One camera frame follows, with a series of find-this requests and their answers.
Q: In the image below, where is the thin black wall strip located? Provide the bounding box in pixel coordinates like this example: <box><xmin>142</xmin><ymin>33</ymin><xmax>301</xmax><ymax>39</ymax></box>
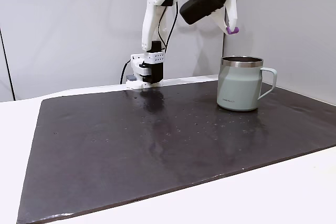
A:
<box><xmin>0</xmin><ymin>28</ymin><xmax>16</xmax><ymax>102</ymax></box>

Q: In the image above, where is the black table mat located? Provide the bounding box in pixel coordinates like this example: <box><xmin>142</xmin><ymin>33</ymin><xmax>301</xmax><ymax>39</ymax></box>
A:
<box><xmin>16</xmin><ymin>79</ymin><xmax>336</xmax><ymax>224</ymax></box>

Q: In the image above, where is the pale green steel-rimmed mug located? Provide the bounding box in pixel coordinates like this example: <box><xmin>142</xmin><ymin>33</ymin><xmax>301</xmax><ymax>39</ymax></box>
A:
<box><xmin>216</xmin><ymin>56</ymin><xmax>278</xmax><ymax>112</ymax></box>

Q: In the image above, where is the black power cable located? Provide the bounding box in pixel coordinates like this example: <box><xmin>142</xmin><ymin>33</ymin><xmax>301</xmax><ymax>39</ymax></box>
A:
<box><xmin>120</xmin><ymin>60</ymin><xmax>131</xmax><ymax>85</ymax></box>

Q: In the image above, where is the black camera box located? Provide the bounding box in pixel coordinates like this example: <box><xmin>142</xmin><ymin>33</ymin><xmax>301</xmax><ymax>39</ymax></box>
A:
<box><xmin>179</xmin><ymin>0</ymin><xmax>228</xmax><ymax>26</ymax></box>

